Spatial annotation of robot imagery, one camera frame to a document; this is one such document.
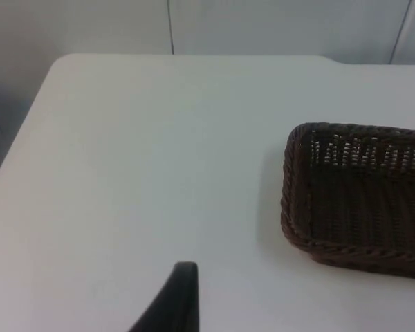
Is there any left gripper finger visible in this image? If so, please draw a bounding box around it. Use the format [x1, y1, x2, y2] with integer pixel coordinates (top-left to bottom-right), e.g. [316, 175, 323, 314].
[127, 261, 201, 332]

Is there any dark brown wicker basket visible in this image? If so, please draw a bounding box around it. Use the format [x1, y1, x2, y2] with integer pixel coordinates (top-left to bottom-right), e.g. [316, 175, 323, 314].
[280, 121, 415, 281]

